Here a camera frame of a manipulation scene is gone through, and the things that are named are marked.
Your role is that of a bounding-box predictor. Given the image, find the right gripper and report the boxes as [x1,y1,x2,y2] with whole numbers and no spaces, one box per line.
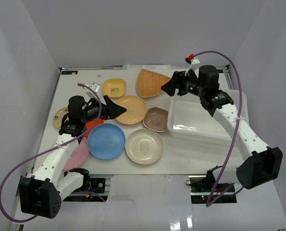
[160,69,205,98]

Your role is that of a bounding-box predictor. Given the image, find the woven bamboo tray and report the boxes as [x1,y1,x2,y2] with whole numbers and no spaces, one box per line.
[136,69,170,98]

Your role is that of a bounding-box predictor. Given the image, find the yellow square plate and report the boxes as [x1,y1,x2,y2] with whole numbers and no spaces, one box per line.
[103,78,126,99]

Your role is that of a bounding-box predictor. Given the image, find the yellow round plate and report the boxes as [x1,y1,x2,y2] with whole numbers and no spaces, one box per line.
[116,95,147,125]

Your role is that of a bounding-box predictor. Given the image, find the orange round plate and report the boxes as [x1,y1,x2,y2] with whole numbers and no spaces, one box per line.
[83,119,104,138]

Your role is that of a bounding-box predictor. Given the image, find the blue round plate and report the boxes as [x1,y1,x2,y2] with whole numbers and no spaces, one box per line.
[87,123,126,160]

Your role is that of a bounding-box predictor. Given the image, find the brown square plate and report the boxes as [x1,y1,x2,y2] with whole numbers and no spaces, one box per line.
[143,107,169,133]

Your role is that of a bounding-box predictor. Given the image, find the cream round plate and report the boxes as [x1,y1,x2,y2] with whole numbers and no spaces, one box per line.
[125,128,164,165]

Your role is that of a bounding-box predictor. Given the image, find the beige patterned round plate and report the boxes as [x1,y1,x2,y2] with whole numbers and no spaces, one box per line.
[53,107,68,130]

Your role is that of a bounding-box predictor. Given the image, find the pink round plate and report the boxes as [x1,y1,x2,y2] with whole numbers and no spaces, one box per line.
[63,137,89,171]

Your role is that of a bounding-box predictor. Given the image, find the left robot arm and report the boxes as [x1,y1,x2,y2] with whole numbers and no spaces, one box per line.
[19,95,127,218]

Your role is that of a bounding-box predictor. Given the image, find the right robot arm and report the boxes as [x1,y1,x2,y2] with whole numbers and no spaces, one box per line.
[161,65,283,192]

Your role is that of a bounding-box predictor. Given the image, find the white plastic bin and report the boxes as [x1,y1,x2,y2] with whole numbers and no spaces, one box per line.
[167,89,248,146]

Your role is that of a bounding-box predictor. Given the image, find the papers at back edge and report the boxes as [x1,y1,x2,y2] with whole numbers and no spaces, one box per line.
[123,64,170,70]

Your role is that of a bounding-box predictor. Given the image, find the left table label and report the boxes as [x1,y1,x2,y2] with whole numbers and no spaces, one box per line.
[61,70,78,75]

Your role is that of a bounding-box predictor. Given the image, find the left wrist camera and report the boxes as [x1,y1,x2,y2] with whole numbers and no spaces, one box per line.
[90,82,101,93]

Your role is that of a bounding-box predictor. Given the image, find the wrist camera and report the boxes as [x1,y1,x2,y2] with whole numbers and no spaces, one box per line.
[185,54,200,76]
[90,82,101,93]

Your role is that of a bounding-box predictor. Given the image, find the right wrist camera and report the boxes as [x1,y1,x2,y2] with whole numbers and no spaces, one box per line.
[185,54,200,76]

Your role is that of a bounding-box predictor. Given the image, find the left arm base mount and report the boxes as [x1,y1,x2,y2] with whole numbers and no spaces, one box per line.
[69,168,107,202]

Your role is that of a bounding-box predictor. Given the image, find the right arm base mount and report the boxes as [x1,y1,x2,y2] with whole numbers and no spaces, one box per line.
[185,174,237,205]

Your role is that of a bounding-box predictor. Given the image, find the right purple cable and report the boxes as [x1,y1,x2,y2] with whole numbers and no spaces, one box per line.
[193,50,245,208]

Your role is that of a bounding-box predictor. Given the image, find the purple cable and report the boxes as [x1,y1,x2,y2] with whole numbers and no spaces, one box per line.
[193,50,245,208]
[0,83,107,223]

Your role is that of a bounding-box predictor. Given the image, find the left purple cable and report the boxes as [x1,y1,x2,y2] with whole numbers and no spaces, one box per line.
[0,83,107,223]

